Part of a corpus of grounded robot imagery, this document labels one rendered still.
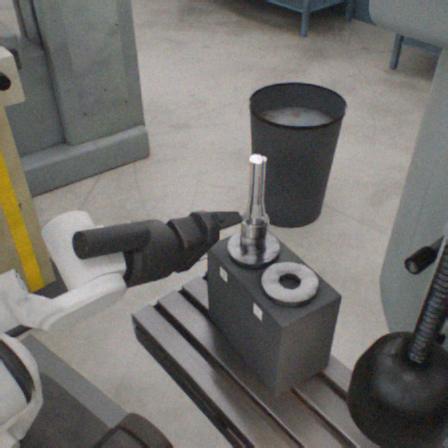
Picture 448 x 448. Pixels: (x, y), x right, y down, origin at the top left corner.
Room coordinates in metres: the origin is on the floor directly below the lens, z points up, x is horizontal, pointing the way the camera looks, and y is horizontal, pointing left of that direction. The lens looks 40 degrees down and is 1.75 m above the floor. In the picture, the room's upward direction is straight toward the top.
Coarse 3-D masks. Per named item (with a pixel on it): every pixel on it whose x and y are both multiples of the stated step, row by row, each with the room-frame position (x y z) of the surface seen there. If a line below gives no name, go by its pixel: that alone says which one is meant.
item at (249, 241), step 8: (240, 224) 0.66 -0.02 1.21; (240, 232) 0.66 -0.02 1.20; (248, 232) 0.64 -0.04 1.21; (256, 232) 0.64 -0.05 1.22; (264, 232) 0.64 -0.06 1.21; (240, 240) 0.66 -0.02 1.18; (248, 240) 0.64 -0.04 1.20; (256, 240) 0.64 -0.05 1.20; (264, 240) 0.64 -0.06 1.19; (240, 248) 0.65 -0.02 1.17; (248, 248) 0.64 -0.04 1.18; (256, 248) 0.64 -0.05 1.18; (264, 248) 0.64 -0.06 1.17
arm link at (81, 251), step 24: (72, 216) 0.51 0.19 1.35; (48, 240) 0.49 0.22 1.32; (72, 240) 0.46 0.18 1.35; (96, 240) 0.46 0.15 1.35; (120, 240) 0.47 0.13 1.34; (144, 240) 0.50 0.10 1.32; (72, 264) 0.46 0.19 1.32; (96, 264) 0.46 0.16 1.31; (120, 264) 0.47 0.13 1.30; (144, 264) 0.49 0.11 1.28; (72, 288) 0.44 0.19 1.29
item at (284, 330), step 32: (224, 256) 0.65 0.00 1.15; (256, 256) 0.63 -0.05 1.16; (288, 256) 0.65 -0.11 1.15; (224, 288) 0.63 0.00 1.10; (256, 288) 0.57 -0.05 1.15; (288, 288) 0.57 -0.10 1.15; (320, 288) 0.57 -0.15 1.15; (224, 320) 0.63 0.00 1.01; (256, 320) 0.55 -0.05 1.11; (288, 320) 0.51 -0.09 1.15; (320, 320) 0.54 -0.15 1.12; (256, 352) 0.54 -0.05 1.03; (288, 352) 0.50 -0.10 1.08; (320, 352) 0.54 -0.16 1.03; (288, 384) 0.51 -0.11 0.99
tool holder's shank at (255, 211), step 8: (256, 160) 0.66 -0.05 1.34; (264, 160) 0.66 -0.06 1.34; (256, 168) 0.65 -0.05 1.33; (264, 168) 0.65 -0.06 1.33; (256, 176) 0.65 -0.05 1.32; (256, 184) 0.65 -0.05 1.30; (248, 192) 0.66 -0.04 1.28; (256, 192) 0.65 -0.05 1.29; (248, 200) 0.66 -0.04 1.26; (256, 200) 0.65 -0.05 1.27; (248, 208) 0.65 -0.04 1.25; (256, 208) 0.65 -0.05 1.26; (248, 216) 0.65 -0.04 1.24; (256, 216) 0.64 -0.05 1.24
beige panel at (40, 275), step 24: (0, 120) 1.69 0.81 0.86; (0, 144) 1.67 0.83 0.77; (0, 168) 1.65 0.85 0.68; (0, 192) 1.63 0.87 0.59; (24, 192) 1.69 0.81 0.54; (0, 216) 1.62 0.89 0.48; (24, 216) 1.67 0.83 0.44; (0, 240) 1.60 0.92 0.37; (24, 240) 1.65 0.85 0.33; (0, 264) 1.58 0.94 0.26; (24, 264) 1.63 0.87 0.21; (48, 264) 1.70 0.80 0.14; (48, 288) 1.66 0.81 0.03
